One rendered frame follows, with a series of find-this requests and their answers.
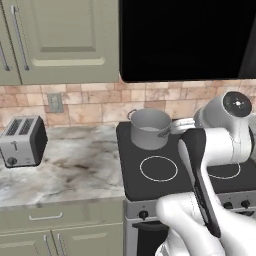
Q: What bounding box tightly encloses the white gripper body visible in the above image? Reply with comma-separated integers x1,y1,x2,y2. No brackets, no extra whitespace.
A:
170,117,197,135

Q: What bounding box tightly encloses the grey metal pot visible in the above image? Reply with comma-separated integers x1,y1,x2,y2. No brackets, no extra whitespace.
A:
127,107,173,151

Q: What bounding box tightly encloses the green base cabinet door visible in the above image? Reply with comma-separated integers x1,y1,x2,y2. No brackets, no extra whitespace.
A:
50,222,125,256
0,229,55,256

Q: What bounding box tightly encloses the black hob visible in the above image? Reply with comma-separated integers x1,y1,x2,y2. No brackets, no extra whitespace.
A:
115,119,256,203

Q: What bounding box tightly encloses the black range hood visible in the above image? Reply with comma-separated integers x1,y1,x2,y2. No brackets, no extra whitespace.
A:
118,0,256,84

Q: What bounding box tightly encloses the black oven knob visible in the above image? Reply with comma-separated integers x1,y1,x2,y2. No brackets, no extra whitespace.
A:
138,209,150,221
222,200,235,211
240,198,252,210

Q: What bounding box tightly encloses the silver oven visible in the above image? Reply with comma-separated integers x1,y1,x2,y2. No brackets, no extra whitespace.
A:
123,189,256,256

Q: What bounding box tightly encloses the black oven door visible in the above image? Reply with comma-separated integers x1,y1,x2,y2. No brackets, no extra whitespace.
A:
135,227,170,256

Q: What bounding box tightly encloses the silver and black toaster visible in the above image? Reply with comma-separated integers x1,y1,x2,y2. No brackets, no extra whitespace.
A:
0,114,49,169

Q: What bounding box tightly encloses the black oven door handle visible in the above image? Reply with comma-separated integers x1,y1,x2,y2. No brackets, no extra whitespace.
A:
131,220,170,233

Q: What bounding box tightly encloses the grey wall socket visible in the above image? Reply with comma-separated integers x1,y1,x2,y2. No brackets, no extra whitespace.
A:
46,92,65,115

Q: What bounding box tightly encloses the silver drawer handle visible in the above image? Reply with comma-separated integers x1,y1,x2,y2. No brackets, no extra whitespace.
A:
27,211,65,222

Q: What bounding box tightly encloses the short silver cabinet handle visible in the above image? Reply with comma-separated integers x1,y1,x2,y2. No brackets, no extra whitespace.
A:
42,234,53,256
56,232,68,256

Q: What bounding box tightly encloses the narrow green wall cabinet door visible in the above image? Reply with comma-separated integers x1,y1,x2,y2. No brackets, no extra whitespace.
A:
0,0,23,87

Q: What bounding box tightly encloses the long silver cabinet handle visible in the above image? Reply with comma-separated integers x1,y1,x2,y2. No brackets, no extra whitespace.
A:
0,39,11,72
9,4,31,72

